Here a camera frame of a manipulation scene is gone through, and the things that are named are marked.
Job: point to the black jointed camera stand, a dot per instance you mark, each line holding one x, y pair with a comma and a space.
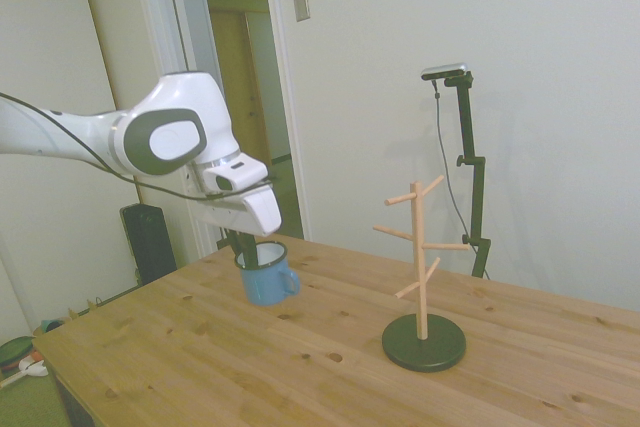
472, 172

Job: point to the wooden mug tree black base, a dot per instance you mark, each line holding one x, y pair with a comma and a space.
425, 347

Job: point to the white orange small object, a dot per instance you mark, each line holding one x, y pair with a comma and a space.
34, 368

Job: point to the blue enamel mug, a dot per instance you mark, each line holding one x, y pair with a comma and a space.
265, 284

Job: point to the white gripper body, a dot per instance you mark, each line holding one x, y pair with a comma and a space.
250, 214

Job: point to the dark green round object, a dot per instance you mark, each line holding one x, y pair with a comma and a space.
12, 352

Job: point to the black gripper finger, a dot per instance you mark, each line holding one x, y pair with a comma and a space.
233, 242
251, 249

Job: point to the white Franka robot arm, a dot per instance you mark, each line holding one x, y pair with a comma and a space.
50, 132

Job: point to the grey wall switch plate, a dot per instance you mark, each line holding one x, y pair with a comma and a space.
301, 3

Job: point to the grey depth camera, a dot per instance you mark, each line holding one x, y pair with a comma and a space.
445, 71

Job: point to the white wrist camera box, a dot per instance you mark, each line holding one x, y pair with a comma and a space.
235, 176

